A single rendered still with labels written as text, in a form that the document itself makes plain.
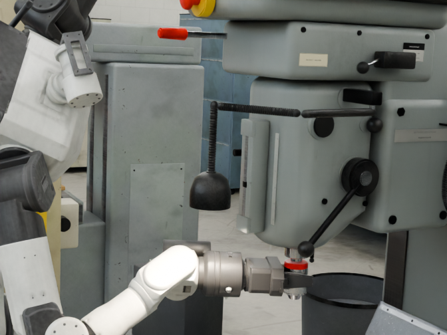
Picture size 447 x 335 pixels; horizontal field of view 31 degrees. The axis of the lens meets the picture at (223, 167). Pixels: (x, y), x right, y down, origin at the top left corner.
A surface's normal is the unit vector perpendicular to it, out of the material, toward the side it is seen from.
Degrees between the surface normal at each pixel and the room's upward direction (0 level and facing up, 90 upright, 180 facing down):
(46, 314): 72
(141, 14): 90
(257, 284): 90
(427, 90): 90
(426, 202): 90
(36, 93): 58
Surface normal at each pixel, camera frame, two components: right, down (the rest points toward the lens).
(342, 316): -0.27, 0.20
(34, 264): 0.41, -0.15
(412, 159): 0.49, 0.15
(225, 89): -0.87, 0.04
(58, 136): 0.60, -0.39
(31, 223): 0.64, -0.19
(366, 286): -0.47, 0.05
